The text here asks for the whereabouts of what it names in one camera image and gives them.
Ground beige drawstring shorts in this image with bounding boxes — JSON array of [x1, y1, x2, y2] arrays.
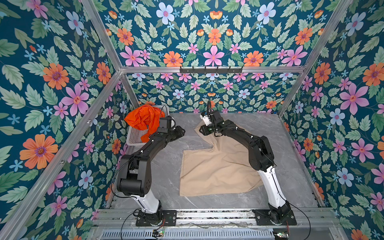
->
[[180, 122, 263, 197]]

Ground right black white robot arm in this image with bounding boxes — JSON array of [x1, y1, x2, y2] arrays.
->
[[199, 116, 292, 225]]

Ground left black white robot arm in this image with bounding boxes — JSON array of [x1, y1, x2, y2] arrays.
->
[[116, 126, 185, 221]]

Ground orange shorts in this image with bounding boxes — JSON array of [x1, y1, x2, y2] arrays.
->
[[124, 105, 166, 143]]

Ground white perforated plastic basket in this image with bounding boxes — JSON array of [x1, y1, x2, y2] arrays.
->
[[127, 105, 170, 146]]

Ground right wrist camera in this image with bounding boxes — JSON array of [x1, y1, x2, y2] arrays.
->
[[200, 101, 223, 127]]

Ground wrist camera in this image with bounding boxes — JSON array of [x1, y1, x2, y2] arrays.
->
[[158, 116, 176, 134], [200, 101, 223, 127]]

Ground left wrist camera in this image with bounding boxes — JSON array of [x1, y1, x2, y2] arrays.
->
[[158, 116, 176, 134]]

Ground black hook rail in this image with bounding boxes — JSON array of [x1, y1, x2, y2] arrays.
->
[[179, 66, 243, 75]]

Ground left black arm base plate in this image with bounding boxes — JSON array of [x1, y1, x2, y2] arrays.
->
[[136, 210, 178, 227]]

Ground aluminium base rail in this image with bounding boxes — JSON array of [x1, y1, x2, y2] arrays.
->
[[92, 207, 341, 229]]

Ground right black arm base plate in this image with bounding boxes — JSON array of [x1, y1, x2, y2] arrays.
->
[[252, 209, 298, 226]]

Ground white vented cable duct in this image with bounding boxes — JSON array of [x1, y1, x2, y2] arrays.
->
[[100, 229, 275, 240]]

